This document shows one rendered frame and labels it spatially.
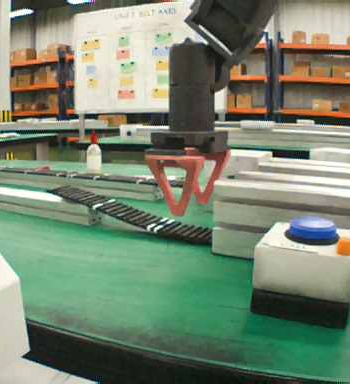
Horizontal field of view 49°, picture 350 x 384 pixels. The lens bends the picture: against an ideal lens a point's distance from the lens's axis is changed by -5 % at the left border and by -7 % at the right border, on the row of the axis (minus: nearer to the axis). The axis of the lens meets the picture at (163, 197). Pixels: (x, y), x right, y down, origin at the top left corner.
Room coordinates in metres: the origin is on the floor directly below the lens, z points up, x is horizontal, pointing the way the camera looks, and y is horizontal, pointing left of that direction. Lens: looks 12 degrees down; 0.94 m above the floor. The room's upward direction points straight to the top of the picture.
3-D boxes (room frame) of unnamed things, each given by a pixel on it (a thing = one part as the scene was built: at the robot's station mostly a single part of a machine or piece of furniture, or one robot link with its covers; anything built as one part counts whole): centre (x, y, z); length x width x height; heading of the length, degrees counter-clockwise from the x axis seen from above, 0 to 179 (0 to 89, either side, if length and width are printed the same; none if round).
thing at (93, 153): (1.05, 0.18, 0.84); 0.04 x 0.04 x 0.12
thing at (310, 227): (0.31, -0.12, 0.84); 0.04 x 0.04 x 0.02
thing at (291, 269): (0.32, -0.13, 0.81); 0.10 x 0.08 x 0.06; 152
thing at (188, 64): (0.51, -0.04, 1.00); 0.07 x 0.06 x 0.07; 159
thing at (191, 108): (0.50, -0.03, 0.94); 0.10 x 0.07 x 0.07; 153
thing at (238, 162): (0.66, -0.12, 0.83); 0.12 x 0.09 x 0.10; 152
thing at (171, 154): (0.48, -0.02, 0.86); 0.07 x 0.07 x 0.09; 63
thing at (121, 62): (3.71, 0.16, 0.97); 1.50 x 0.50 x 1.95; 69
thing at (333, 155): (0.75, -0.35, 0.83); 0.11 x 0.10 x 0.10; 131
